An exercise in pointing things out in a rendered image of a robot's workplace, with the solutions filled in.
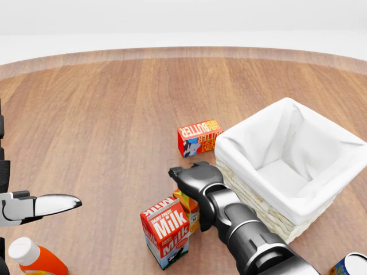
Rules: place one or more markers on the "white cloth basket liner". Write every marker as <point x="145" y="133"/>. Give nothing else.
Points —
<point x="286" y="143"/>

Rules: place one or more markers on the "orange bottle with white cap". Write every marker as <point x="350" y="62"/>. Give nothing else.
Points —
<point x="40" y="260"/>

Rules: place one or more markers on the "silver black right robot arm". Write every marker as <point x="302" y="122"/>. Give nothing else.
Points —
<point x="246" y="229"/>

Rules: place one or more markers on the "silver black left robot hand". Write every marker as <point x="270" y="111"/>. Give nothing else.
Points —
<point x="48" y="204"/>

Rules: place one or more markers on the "pale wicker basket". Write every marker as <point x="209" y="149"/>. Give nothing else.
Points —
<point x="252" y="197"/>

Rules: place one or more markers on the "red butter box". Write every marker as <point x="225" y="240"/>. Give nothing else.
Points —
<point x="198" y="137"/>

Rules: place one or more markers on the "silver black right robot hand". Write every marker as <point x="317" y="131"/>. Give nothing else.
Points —
<point x="200" y="179"/>

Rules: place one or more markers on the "blue yellow tin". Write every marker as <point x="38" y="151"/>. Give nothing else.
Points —
<point x="351" y="265"/>

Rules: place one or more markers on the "red white milk carton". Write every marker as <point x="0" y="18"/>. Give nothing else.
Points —
<point x="166" y="229"/>

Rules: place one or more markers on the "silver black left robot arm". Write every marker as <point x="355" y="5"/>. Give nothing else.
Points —
<point x="2" y="257"/>

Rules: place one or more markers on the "orange juice carton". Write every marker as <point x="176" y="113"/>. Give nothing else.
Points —
<point x="191" y="212"/>

